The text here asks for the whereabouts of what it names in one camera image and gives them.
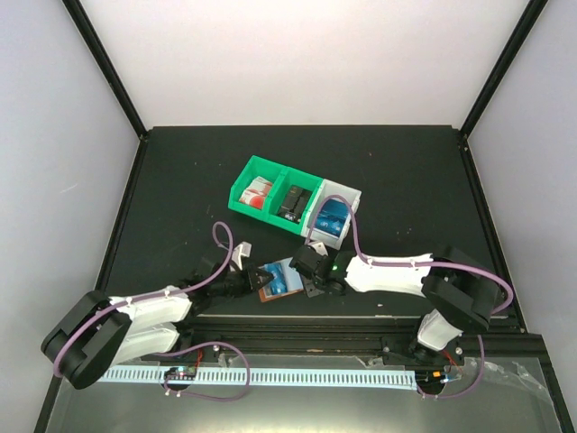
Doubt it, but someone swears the brown leather card holder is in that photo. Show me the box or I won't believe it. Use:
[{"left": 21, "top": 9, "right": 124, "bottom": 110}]
[{"left": 259, "top": 257, "right": 304, "bottom": 302}]

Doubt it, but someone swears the blue card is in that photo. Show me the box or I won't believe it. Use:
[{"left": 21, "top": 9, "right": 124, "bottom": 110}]
[{"left": 263, "top": 263, "right": 289, "bottom": 297}]

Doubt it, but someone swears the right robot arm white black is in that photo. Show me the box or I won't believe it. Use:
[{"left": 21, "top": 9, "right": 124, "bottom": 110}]
[{"left": 289, "top": 245, "right": 500, "bottom": 365}]

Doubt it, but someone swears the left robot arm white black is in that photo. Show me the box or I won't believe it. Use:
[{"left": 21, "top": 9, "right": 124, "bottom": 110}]
[{"left": 41, "top": 258, "right": 274, "bottom": 390}]

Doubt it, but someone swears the white bin with blue cards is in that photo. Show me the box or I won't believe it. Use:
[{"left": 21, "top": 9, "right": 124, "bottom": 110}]
[{"left": 301, "top": 179, "right": 362, "bottom": 250}]

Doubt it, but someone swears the stack of blue cards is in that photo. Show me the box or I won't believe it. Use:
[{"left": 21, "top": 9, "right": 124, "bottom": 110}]
[{"left": 315, "top": 198, "right": 349, "bottom": 237}]

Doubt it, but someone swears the stack of black cards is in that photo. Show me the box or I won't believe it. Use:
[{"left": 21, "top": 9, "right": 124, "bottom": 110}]
[{"left": 277, "top": 185, "right": 312, "bottom": 224}]

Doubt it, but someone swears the green bin with black cards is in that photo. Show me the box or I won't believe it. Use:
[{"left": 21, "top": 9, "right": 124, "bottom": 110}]
[{"left": 265, "top": 168, "right": 322, "bottom": 235}]

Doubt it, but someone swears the stack of white red cards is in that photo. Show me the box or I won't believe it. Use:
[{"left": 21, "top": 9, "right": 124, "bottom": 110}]
[{"left": 239, "top": 176, "right": 273, "bottom": 210}]

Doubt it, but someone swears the green bin with red cards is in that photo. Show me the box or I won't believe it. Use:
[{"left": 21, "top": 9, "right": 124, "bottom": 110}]
[{"left": 228, "top": 155, "right": 288, "bottom": 222}]

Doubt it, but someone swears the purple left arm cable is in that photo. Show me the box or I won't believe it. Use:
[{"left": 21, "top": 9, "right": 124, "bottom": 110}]
[{"left": 52, "top": 220, "right": 252, "bottom": 401}]

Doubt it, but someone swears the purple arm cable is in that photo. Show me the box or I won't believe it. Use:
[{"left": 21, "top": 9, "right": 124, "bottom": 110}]
[
  {"left": 315, "top": 194, "right": 515, "bottom": 401},
  {"left": 52, "top": 220, "right": 252, "bottom": 401}
]

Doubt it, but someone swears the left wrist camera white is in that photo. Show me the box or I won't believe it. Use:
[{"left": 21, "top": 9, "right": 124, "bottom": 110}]
[{"left": 229, "top": 242, "right": 252, "bottom": 272}]

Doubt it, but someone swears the black aluminium frame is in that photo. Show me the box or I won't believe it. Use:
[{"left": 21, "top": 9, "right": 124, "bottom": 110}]
[{"left": 31, "top": 0, "right": 577, "bottom": 433}]

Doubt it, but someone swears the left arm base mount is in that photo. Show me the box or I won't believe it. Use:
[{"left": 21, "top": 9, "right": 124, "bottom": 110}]
[{"left": 148, "top": 331, "right": 226, "bottom": 362}]

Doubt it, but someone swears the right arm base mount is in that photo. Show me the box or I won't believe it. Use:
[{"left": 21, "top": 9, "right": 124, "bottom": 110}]
[{"left": 380, "top": 334, "right": 464, "bottom": 368}]

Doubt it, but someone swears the white slotted cable duct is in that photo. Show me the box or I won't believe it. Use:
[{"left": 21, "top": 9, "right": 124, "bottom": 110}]
[{"left": 99, "top": 365, "right": 417, "bottom": 391}]

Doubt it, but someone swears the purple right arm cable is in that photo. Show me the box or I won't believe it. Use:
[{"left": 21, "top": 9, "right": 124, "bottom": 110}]
[{"left": 315, "top": 194, "right": 515, "bottom": 401}]

